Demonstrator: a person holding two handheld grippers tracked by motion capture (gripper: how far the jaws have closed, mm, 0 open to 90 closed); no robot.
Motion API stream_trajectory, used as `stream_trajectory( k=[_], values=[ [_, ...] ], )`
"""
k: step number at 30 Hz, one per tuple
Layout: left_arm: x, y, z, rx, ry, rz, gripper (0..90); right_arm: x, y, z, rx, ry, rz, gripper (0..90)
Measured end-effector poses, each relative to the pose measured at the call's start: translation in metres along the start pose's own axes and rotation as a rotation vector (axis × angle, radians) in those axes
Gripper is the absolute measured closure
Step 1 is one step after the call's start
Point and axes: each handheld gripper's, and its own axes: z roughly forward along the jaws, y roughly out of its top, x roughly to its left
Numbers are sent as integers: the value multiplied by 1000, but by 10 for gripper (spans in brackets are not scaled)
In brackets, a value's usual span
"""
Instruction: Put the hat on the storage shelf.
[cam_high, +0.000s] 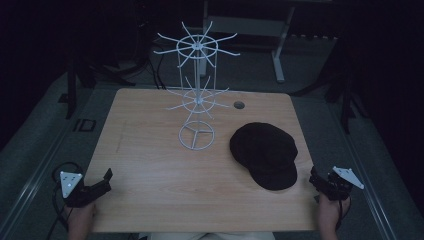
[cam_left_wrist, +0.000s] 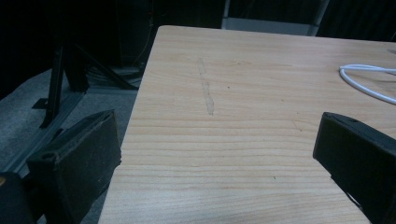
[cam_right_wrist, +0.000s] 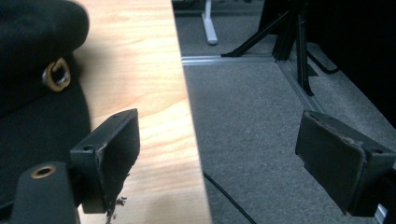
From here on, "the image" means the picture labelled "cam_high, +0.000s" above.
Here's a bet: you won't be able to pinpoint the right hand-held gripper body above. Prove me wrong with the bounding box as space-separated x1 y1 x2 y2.
315 165 365 202

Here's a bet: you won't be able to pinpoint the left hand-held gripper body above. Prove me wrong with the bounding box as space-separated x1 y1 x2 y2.
59 170 108 209

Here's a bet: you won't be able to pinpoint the black cap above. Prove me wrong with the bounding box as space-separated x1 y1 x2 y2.
229 122 299 192

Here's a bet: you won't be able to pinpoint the white wire display rack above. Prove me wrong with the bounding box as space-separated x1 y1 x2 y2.
153 20 241 151

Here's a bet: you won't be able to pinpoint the person's left hand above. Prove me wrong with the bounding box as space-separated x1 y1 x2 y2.
65 201 98 225

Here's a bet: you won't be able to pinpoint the person's right hand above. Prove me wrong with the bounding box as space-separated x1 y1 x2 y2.
317 193 352 219

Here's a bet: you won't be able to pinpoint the black metal stand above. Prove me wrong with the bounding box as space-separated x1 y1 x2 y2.
63 49 138 120
290 34 371 135

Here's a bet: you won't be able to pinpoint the person's light clothing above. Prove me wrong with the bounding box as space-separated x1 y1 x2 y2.
138 231 277 240

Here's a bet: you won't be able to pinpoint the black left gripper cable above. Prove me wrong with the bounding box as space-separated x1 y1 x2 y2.
44 161 84 240

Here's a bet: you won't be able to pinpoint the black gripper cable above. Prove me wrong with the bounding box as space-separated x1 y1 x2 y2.
334 198 352 232
44 161 84 240

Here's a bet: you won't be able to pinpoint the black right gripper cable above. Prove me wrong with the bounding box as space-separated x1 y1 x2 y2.
334 198 352 232

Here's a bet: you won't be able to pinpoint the black rectangular floor bracket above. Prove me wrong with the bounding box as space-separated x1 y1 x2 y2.
72 118 97 133

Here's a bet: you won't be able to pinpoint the black floor cables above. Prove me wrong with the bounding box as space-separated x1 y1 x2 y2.
133 19 168 91

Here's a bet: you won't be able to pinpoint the white metal desk frame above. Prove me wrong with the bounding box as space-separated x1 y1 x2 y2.
199 0 336 84

